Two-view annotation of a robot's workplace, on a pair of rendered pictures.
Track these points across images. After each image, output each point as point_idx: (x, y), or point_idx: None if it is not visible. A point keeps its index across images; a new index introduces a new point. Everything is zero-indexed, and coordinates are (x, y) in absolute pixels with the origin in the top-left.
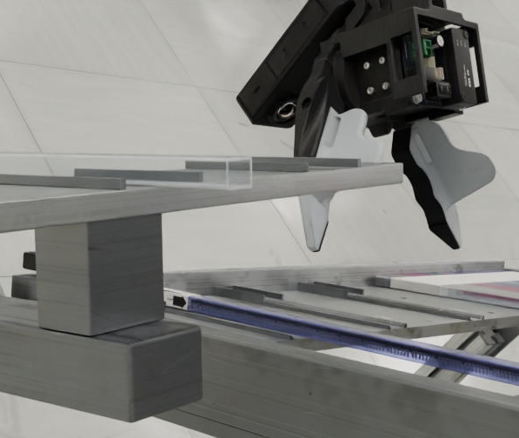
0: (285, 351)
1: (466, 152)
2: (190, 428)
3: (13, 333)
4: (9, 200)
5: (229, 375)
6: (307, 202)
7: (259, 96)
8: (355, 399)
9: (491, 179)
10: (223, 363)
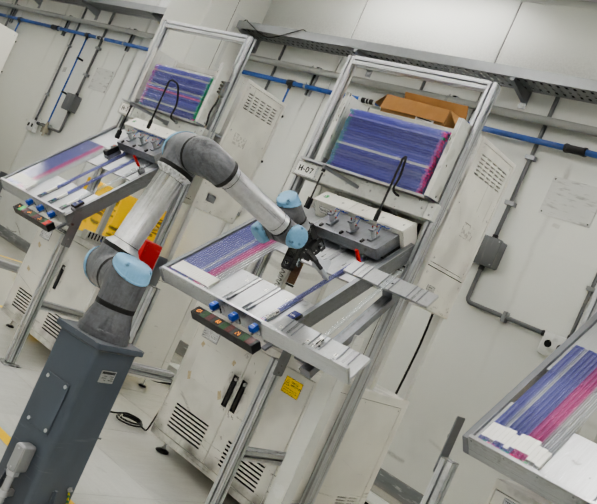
0: (335, 295)
1: None
2: (322, 319)
3: (389, 302)
4: (412, 284)
5: (327, 306)
6: (326, 274)
7: (294, 265)
8: (346, 292)
9: None
10: (326, 305)
